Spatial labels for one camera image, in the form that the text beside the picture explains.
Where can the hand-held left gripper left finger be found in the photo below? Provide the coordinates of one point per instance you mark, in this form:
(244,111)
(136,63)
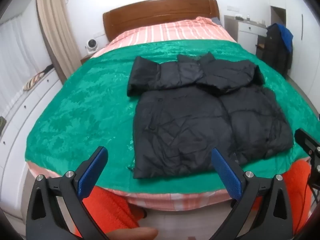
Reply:
(91,175)

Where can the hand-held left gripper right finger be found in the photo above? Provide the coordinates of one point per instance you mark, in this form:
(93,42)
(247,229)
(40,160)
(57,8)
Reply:
(226,173)

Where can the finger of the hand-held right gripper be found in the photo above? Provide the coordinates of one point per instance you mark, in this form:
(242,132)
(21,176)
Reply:
(306,138)

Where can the black puffer jacket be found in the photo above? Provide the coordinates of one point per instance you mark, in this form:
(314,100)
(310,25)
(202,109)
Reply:
(180,130)

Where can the person's left hand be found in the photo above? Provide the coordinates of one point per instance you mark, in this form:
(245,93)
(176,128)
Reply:
(135,233)

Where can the person's orange pants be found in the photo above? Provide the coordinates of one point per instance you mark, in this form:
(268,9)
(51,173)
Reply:
(110,210)

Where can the green velvet blanket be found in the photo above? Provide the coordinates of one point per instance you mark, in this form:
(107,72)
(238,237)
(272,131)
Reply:
(87,110)

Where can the white low cabinet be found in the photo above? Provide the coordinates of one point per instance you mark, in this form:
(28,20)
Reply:
(22,120)

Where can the dark jacket on chair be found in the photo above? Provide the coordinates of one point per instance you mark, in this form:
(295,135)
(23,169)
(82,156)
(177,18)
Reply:
(273,52)

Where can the white wardrobe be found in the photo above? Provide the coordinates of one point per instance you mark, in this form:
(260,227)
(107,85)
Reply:
(308,42)

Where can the blue garment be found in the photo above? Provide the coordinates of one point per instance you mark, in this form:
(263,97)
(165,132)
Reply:
(286,36)

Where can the striped cushion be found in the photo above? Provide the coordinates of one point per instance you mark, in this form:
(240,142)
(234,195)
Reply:
(33,82)

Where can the wooden nightstand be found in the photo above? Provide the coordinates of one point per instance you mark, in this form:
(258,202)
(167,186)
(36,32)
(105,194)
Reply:
(86,58)

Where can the white desk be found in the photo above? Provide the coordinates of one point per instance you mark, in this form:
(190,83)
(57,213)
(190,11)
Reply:
(246,31)

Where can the white desk fan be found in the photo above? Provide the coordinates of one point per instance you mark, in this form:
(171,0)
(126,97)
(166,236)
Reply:
(90,45)

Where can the white sheer curtain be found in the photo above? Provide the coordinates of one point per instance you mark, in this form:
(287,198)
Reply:
(20,55)

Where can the beige curtain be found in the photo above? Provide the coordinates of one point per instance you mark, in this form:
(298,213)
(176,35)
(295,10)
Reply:
(53,30)

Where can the pink striped bed sheet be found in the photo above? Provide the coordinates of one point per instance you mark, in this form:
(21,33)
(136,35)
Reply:
(175,30)

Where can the wooden headboard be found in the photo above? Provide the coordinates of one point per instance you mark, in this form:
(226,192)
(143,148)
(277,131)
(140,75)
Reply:
(155,12)

